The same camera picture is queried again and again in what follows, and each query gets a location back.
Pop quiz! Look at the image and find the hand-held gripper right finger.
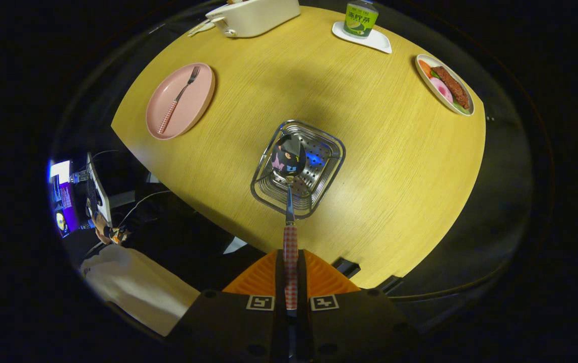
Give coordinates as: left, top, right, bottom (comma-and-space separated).
291, 250, 420, 363

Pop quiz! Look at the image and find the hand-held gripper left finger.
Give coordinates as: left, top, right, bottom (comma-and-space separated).
165, 250, 289, 363

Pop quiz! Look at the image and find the spoon with checkered handle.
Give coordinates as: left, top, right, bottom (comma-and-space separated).
271, 133, 307, 311

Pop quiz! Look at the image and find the fork with checkered handle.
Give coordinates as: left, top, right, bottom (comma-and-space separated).
157, 66, 201, 135

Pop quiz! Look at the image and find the white clothing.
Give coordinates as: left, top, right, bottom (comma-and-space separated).
80, 245, 202, 337

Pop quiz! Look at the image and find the metal drain basket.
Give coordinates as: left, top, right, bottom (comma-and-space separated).
250, 119, 346, 220

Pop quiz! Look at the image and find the grey monitor panel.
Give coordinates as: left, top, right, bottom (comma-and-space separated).
86, 153, 114, 228

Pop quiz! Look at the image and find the lit computer screen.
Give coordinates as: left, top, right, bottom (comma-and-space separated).
48, 160, 82, 238

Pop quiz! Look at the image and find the pink plate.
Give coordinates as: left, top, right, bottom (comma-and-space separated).
146, 63, 216, 140

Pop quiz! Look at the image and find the pink round food slice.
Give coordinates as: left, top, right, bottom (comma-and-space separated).
429, 77, 454, 105

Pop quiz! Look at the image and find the white plate of food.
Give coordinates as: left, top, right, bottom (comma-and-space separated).
415, 54, 475, 117

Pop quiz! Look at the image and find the red meat piece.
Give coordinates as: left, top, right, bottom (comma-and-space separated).
430, 66, 470, 109

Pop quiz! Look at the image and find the white square coaster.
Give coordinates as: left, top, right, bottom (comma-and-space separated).
332, 21, 393, 54

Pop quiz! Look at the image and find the white divided condiment tray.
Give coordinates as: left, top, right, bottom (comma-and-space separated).
188, 20, 216, 37

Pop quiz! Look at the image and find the green tea bottle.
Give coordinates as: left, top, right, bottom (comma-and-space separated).
343, 0, 379, 39

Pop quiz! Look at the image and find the white toaster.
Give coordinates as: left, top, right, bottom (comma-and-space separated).
206, 0, 300, 38

